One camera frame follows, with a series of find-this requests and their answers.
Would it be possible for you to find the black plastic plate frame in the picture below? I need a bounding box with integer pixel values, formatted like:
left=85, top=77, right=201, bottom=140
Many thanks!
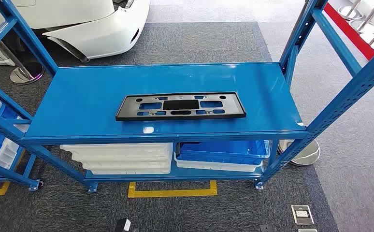
left=115, top=92, right=247, bottom=122

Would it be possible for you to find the blue metal shelf rack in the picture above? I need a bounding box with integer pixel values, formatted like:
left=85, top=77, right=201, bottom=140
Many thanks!
left=0, top=89, right=44, bottom=193
left=0, top=0, right=374, bottom=194

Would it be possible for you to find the white plastic tray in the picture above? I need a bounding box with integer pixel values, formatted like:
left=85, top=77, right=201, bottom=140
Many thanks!
left=59, top=143, right=174, bottom=153
left=70, top=150, right=174, bottom=162
left=173, top=152, right=264, bottom=173
left=89, top=167, right=172, bottom=175
left=79, top=159, right=174, bottom=170

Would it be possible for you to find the white car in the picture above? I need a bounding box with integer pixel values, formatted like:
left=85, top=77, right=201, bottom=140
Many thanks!
left=0, top=0, right=151, bottom=66

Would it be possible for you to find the steel floor socket outlet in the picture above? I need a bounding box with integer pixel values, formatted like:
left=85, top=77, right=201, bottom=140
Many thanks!
left=291, top=204, right=315, bottom=225

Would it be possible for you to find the red floor strip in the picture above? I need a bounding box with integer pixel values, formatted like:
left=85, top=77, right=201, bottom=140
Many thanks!
left=323, top=2, right=374, bottom=61

